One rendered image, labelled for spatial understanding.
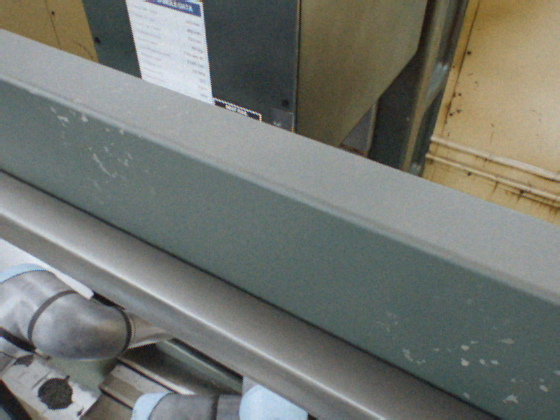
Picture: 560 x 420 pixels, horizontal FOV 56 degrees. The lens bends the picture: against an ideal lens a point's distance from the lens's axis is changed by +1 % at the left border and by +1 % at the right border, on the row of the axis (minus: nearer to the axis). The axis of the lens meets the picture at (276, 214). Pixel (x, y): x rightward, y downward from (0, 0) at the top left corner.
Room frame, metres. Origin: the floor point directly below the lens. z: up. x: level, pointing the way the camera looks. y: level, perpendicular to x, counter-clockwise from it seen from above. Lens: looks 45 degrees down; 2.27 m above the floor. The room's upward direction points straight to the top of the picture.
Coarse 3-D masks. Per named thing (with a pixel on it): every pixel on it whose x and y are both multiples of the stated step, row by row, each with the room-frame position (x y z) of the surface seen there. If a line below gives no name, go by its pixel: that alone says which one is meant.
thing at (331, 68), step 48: (96, 0) 0.90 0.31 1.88; (240, 0) 0.75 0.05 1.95; (288, 0) 0.70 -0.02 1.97; (336, 0) 0.79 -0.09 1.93; (384, 0) 0.98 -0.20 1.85; (96, 48) 0.92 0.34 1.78; (240, 48) 0.75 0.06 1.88; (288, 48) 0.70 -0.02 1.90; (336, 48) 0.81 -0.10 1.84; (384, 48) 1.02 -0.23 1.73; (240, 96) 0.75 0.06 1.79; (288, 96) 0.70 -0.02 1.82; (336, 96) 0.82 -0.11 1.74; (336, 144) 0.84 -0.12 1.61
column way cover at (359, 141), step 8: (376, 104) 1.30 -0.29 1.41; (368, 112) 1.28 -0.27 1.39; (376, 112) 1.31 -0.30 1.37; (368, 120) 1.28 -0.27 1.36; (360, 128) 1.29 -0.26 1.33; (368, 128) 1.28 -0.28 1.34; (352, 136) 1.31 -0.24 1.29; (360, 136) 1.29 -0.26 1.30; (368, 136) 1.28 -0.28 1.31; (344, 144) 1.32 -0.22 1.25; (352, 144) 1.30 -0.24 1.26; (360, 144) 1.29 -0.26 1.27; (368, 144) 1.29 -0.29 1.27; (352, 152) 1.31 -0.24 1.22; (360, 152) 1.29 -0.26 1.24
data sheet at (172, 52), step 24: (144, 0) 0.84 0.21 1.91; (168, 0) 0.81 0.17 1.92; (192, 0) 0.79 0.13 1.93; (144, 24) 0.85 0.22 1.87; (168, 24) 0.82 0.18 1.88; (192, 24) 0.79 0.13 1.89; (144, 48) 0.85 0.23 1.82; (168, 48) 0.82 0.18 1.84; (192, 48) 0.80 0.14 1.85; (144, 72) 0.86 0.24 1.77; (168, 72) 0.83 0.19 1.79; (192, 72) 0.80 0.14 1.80; (192, 96) 0.80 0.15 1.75
